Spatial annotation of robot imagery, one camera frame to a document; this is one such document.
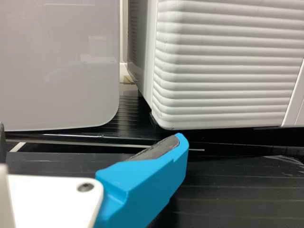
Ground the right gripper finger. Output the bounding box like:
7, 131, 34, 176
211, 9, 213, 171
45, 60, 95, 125
94, 132, 190, 228

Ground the black platform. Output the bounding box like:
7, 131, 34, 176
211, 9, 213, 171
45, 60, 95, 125
4, 140, 304, 228
4, 84, 304, 155

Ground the incubator door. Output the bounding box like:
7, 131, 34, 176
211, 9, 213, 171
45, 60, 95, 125
151, 0, 304, 131

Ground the white incubator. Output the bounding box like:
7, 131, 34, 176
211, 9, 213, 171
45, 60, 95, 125
127, 0, 158, 114

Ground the white box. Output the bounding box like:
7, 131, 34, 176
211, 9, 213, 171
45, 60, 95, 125
0, 0, 121, 132

